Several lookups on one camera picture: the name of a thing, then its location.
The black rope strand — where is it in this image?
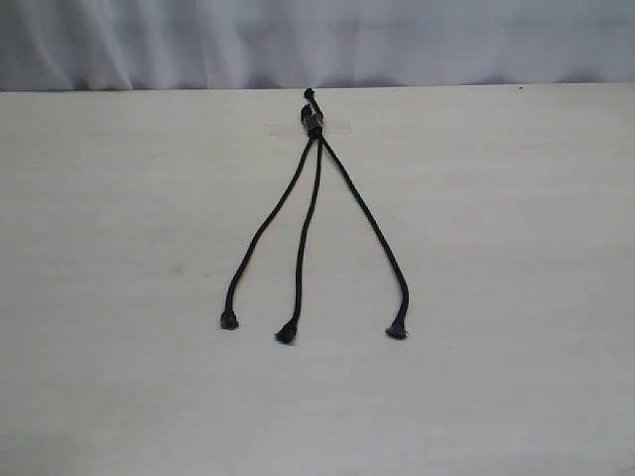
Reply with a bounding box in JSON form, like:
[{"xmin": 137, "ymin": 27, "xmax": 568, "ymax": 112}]
[
  {"xmin": 218, "ymin": 103, "xmax": 316, "ymax": 332},
  {"xmin": 273, "ymin": 111, "xmax": 323, "ymax": 345},
  {"xmin": 303, "ymin": 87, "xmax": 412, "ymax": 342}
]

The clear tape strip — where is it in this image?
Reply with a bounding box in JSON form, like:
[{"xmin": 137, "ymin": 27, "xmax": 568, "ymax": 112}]
[{"xmin": 264, "ymin": 121, "xmax": 353, "ymax": 137}]

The white backdrop curtain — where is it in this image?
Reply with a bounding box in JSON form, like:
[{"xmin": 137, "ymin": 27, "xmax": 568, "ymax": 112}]
[{"xmin": 1, "ymin": 1, "xmax": 634, "ymax": 91}]

